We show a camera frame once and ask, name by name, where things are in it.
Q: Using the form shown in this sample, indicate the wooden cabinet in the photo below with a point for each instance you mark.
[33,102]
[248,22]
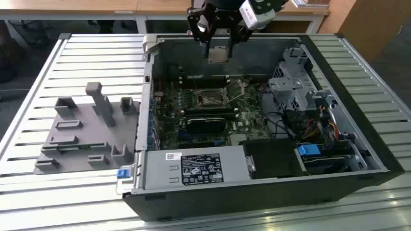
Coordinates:
[368,24]

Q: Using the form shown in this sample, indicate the silver CPU chip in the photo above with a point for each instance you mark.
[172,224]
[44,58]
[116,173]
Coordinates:
[217,56]

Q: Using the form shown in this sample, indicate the bare green RAM stick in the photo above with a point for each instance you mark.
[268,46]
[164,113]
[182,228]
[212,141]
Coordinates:
[84,146]

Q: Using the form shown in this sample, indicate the green motherboard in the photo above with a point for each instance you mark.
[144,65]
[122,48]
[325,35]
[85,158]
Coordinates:
[253,125]

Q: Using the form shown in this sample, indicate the silver metal drive cage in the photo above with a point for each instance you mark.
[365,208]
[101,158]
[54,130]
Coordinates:
[285,93]

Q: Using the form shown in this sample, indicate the silver chipset heatsink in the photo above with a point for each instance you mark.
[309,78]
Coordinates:
[237,138]

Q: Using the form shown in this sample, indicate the blue disk carrier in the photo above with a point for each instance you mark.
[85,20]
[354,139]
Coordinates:
[308,151]

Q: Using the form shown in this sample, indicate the thin metal locking lever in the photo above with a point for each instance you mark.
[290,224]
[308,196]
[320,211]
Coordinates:
[194,83]

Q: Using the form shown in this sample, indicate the black plastic shroud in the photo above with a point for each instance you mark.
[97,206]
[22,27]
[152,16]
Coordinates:
[272,158]

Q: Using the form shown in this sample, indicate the CPU socket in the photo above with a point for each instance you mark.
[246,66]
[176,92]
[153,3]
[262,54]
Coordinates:
[210,98]

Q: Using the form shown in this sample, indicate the black graphics card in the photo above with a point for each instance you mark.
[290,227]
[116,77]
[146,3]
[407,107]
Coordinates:
[205,125]

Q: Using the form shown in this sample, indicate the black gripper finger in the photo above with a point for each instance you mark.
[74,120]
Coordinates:
[240,36]
[198,33]

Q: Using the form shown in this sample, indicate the blue case latch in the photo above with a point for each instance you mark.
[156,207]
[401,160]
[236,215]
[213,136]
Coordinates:
[122,174]

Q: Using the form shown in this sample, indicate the grey plastic parts rack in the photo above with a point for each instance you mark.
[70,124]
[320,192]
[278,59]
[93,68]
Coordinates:
[89,134]

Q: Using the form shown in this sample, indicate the black PC case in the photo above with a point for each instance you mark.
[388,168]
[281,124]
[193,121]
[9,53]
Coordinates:
[224,204]

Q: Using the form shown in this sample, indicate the black disk drive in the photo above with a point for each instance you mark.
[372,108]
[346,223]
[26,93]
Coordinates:
[324,166]

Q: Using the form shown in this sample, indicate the silver power supply unit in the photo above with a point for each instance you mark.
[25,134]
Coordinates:
[160,173]

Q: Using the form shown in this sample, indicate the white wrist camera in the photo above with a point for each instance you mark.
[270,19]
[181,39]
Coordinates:
[256,16]

